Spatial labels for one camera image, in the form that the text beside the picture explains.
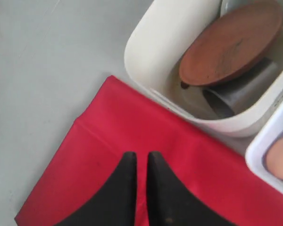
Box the white ceramic bowl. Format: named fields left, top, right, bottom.
left=218, top=0, right=283, bottom=29

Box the steel cup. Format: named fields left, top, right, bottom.
left=202, top=57, right=279, bottom=119

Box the white perforated plastic basket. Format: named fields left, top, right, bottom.
left=245, top=101, right=283, bottom=194

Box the brown egg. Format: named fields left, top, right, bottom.
left=266, top=137, right=283, bottom=180

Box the cream plastic bin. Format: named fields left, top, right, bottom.
left=124, top=0, right=283, bottom=137

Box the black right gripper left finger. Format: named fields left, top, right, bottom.
left=57, top=152, right=137, bottom=226

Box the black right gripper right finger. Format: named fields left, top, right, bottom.
left=146, top=152, right=234, bottom=226

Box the brown wooden plate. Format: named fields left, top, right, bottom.
left=179, top=0, right=283, bottom=86

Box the red table cloth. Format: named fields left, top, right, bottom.
left=15, top=76, right=283, bottom=226

